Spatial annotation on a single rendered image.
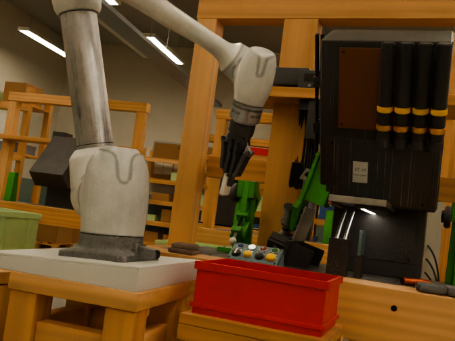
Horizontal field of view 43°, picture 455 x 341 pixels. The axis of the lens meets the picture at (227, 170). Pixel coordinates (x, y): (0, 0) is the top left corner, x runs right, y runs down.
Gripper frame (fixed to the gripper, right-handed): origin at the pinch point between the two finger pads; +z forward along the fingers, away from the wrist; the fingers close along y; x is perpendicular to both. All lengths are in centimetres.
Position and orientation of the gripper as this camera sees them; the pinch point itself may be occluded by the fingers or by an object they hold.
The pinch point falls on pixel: (226, 184)
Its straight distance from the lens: 172.2
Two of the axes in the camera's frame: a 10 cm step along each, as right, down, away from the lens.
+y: 6.2, 4.2, -6.6
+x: 7.4, -0.6, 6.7
